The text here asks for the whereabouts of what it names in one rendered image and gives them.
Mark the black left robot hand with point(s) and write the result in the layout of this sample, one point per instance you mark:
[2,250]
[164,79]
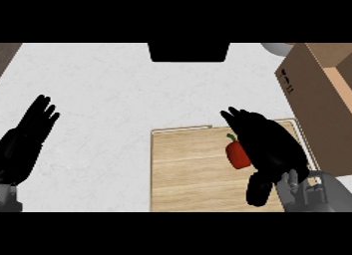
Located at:
[21,142]

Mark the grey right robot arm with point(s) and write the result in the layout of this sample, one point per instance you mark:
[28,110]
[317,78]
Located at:
[311,192]

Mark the red bell pepper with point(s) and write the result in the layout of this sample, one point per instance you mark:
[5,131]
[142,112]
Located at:
[237,154]

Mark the black appliance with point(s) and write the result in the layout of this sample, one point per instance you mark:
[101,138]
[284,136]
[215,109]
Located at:
[188,52]

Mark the brown cardboard box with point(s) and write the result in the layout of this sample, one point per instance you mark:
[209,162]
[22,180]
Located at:
[325,109]

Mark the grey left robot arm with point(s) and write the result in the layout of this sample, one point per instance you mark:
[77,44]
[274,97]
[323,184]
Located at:
[3,198]

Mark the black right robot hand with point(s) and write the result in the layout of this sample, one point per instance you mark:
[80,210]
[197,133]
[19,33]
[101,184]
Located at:
[269,146]

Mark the pale wooden tray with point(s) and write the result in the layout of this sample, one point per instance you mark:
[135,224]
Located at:
[197,169]

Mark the grey round bowl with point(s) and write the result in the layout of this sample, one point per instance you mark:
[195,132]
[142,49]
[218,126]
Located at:
[277,48]

